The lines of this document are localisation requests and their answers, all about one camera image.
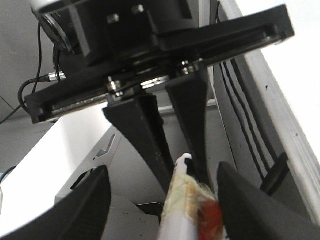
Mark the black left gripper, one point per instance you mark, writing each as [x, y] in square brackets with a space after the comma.
[134, 41]

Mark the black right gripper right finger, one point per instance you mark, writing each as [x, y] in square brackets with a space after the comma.
[250, 214]

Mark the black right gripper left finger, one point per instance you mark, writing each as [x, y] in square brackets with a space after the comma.
[81, 215]

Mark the white marker with red tape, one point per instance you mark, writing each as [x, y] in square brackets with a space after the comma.
[191, 211]

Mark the white whiteboard with metal frame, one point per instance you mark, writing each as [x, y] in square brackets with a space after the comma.
[267, 143]

